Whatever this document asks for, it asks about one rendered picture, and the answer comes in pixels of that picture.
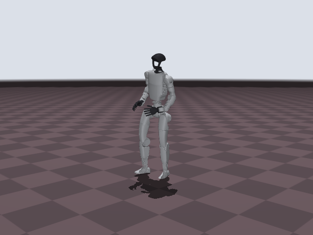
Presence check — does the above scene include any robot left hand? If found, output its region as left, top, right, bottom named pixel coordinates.
left=144, top=105, right=162, bottom=116

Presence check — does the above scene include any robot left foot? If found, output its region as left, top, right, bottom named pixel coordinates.
left=159, top=170, right=170, bottom=179

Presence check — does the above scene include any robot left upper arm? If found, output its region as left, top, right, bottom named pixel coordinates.
left=163, top=75, right=176, bottom=100

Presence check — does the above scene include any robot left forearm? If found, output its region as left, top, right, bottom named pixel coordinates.
left=158, top=95, right=176, bottom=112

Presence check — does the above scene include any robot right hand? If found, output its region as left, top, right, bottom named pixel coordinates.
left=133, top=100, right=144, bottom=111

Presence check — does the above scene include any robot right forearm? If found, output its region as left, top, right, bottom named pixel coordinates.
left=140, top=90, right=149, bottom=106

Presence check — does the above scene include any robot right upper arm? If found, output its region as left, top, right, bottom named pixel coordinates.
left=144, top=70, right=151, bottom=93

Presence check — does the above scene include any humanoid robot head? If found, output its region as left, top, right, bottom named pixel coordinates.
left=152, top=53, right=166, bottom=73

